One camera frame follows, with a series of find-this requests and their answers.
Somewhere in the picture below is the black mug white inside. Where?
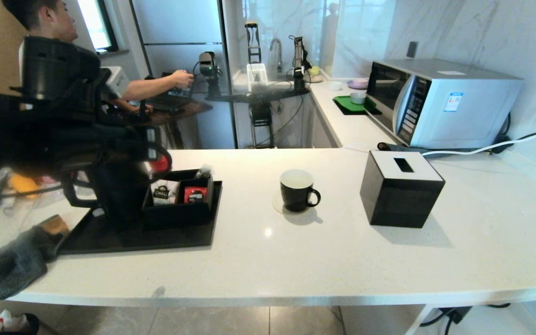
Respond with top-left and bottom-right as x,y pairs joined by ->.
280,168 -> 322,213

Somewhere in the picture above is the black serving tray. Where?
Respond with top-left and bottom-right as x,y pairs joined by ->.
58,181 -> 223,255

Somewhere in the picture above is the black waste bin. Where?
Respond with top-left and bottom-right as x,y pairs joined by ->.
0,309 -> 40,335

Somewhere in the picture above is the black organizer box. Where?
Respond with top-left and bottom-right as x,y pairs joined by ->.
142,169 -> 217,228

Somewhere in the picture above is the man in grey shirt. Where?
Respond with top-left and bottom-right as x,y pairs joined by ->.
2,0 -> 195,114

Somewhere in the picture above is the chrome faucet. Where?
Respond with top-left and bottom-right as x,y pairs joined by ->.
270,38 -> 283,73

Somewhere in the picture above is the silver microwave oven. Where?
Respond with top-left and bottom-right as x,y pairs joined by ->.
366,58 -> 524,149

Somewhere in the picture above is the white plastic basket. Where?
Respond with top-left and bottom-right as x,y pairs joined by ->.
247,63 -> 268,92

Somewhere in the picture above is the red drink packet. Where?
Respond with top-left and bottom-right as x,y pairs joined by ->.
184,186 -> 209,204

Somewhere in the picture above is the black platform stand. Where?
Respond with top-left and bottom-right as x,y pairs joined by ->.
205,86 -> 311,149

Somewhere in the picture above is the black camera on stand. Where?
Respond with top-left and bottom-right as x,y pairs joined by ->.
198,51 -> 223,98

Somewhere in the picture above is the orange corn cob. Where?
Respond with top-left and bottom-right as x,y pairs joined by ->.
10,173 -> 40,196

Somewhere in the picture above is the red tomato shaped container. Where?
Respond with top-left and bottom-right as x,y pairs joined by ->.
151,155 -> 172,174

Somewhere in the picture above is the black laptop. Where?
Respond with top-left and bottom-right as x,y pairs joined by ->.
149,72 -> 194,112

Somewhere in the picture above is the silver refrigerator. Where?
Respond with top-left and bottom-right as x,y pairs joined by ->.
128,0 -> 238,148

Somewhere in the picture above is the white tea bag packet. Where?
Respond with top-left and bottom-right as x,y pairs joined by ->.
152,179 -> 180,206

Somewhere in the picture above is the black power supply cable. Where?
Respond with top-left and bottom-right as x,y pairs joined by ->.
419,303 -> 513,335

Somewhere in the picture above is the grey cloth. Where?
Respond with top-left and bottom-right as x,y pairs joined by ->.
0,226 -> 66,301

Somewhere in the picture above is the white power cable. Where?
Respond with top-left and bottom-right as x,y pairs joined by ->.
422,100 -> 536,157

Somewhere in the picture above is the black appliance cable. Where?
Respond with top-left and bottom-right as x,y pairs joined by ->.
491,112 -> 536,154

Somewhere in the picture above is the round translucent coaster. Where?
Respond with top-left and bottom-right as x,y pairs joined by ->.
272,191 -> 317,215

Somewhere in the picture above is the black framed window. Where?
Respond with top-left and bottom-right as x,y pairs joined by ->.
76,0 -> 120,53

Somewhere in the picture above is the small wooden block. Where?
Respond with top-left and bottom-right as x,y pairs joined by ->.
40,215 -> 70,237

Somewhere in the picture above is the green tray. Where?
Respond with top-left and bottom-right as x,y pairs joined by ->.
333,94 -> 383,115

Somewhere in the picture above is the black tissue box white top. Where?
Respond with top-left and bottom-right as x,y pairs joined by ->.
360,150 -> 446,229

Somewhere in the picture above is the black electric kettle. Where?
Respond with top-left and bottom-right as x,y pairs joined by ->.
61,161 -> 159,233

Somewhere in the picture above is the black jointed arm white joint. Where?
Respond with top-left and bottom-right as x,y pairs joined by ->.
289,35 -> 313,91

